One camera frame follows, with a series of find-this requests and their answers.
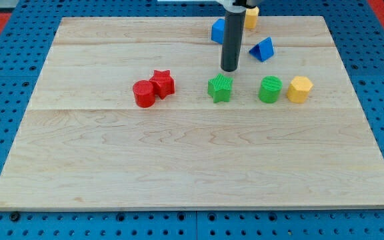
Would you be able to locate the blue triangular prism block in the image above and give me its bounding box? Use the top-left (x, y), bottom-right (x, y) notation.
top-left (249, 37), bottom-right (275, 62)

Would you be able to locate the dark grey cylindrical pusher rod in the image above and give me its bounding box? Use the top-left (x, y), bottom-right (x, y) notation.
top-left (221, 11), bottom-right (245, 72)

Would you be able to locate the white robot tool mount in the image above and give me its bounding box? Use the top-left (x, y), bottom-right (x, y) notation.
top-left (215, 0), bottom-right (263, 10)

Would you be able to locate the blue cube block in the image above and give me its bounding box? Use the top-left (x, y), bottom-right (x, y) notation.
top-left (211, 19), bottom-right (225, 44)

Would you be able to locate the red cylinder block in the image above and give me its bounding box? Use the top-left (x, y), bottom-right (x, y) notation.
top-left (133, 80), bottom-right (155, 108)

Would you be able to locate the green star block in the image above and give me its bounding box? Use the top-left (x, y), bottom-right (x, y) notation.
top-left (207, 73), bottom-right (233, 103)

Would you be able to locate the yellow block at top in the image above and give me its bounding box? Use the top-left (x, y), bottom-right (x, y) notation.
top-left (244, 7), bottom-right (259, 29)

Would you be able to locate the green cylinder block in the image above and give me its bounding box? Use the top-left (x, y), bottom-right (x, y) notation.
top-left (258, 75), bottom-right (283, 103)

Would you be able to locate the light wooden board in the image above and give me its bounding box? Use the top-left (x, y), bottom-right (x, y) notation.
top-left (0, 16), bottom-right (384, 212)

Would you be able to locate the red star block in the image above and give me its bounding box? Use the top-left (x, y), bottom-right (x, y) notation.
top-left (149, 70), bottom-right (175, 99)

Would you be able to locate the yellow hexagon block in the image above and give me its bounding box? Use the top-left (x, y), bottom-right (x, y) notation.
top-left (286, 76), bottom-right (313, 103)

